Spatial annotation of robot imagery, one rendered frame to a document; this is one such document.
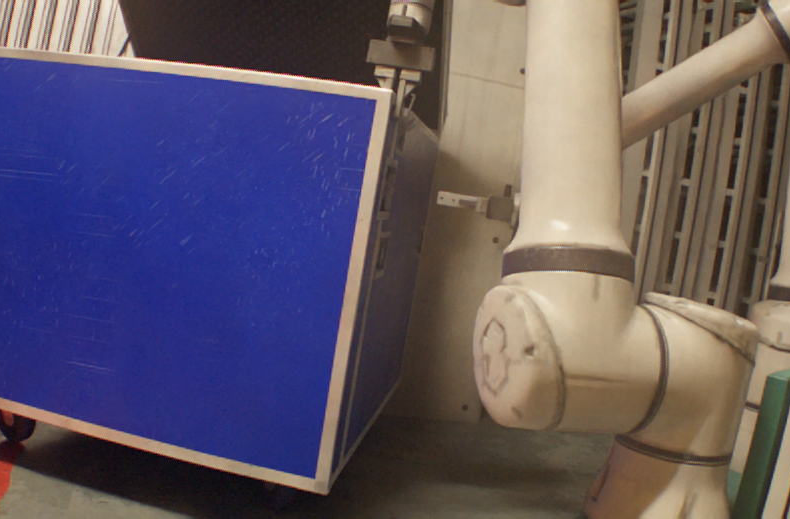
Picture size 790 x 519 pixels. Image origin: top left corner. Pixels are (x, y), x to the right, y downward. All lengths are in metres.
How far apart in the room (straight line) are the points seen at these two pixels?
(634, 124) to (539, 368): 0.82
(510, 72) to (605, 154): 2.14
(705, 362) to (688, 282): 3.07
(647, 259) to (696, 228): 0.30
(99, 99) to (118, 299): 0.42
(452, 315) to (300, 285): 1.45
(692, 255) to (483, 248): 1.29
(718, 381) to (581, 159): 0.29
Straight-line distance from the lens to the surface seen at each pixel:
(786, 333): 1.44
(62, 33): 3.88
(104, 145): 1.82
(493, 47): 3.09
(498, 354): 0.92
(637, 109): 1.61
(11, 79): 1.95
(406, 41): 1.73
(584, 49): 1.01
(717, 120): 4.10
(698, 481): 1.03
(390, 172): 1.87
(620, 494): 1.04
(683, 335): 0.98
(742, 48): 1.58
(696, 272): 4.16
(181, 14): 2.84
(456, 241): 3.04
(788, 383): 1.11
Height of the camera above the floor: 0.77
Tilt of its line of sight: 5 degrees down
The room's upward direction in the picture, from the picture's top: 10 degrees clockwise
